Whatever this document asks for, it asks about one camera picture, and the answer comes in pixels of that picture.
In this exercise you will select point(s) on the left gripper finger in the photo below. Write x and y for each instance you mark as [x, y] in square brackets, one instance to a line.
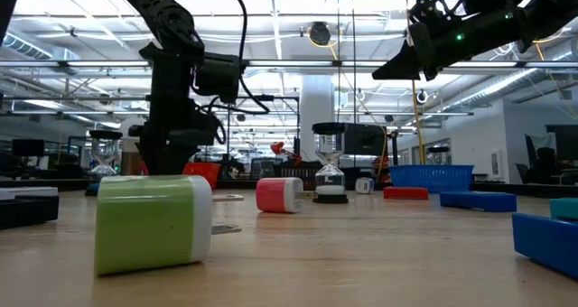
[165, 160]

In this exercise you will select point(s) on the blue base hourglass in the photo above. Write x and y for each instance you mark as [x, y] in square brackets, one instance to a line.
[105, 135]

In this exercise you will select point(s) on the green white wall charger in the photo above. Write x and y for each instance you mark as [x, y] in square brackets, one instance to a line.
[144, 226]

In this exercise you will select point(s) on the yellow sand black hourglass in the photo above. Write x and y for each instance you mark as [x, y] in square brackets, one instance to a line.
[438, 149]

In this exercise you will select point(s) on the pink white wall charger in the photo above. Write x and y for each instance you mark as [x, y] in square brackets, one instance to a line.
[271, 196]

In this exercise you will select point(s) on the red eraser block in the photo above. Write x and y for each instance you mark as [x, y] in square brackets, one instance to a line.
[405, 193]

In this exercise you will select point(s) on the purple white wall charger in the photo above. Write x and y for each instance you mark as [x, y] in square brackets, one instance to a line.
[364, 186]

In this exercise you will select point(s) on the blue eraser block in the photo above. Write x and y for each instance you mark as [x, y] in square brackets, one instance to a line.
[478, 201]

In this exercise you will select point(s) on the white sand black hourglass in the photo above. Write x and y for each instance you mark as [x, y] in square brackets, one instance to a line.
[329, 187]

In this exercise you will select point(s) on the cyan eraser block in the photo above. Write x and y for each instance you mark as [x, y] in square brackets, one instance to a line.
[564, 208]

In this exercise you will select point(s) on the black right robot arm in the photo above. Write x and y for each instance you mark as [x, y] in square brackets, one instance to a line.
[555, 4]

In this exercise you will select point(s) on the red plastic basket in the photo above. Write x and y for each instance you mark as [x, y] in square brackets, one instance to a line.
[203, 169]

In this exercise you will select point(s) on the white light bulb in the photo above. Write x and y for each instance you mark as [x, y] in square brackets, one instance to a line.
[125, 135]

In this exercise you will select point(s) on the black computer monitor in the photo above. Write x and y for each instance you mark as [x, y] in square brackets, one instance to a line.
[366, 140]
[28, 148]

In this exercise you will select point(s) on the white building column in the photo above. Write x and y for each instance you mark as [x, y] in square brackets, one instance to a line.
[316, 104]

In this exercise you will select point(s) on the red background equipment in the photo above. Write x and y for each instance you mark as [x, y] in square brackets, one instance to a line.
[379, 169]

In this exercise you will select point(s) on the blue plastic basket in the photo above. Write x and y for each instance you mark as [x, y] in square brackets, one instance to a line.
[431, 178]

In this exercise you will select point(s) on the dark background screen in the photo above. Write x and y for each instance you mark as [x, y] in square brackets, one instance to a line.
[266, 168]

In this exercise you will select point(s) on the red desk lamp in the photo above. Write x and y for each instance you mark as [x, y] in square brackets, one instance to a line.
[276, 148]

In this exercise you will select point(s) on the long ceiling light strip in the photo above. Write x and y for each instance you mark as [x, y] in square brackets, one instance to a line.
[289, 63]

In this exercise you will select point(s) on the person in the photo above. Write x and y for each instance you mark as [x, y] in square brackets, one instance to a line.
[544, 162]

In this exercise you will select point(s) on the blue digital timer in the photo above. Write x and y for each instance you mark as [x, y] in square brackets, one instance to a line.
[546, 244]

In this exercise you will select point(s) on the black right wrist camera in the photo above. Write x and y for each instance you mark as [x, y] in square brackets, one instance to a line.
[433, 9]

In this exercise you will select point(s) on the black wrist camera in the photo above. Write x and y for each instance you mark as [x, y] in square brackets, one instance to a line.
[433, 9]
[219, 77]

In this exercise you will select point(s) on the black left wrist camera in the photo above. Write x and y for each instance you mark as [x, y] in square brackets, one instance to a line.
[219, 77]

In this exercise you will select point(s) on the black metal rig frame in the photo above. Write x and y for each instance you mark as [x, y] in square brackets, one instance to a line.
[280, 98]

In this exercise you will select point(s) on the black aluminium table frame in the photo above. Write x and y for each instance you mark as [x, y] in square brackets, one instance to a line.
[36, 184]

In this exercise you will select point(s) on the large black wall screen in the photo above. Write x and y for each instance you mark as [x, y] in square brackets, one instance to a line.
[566, 142]

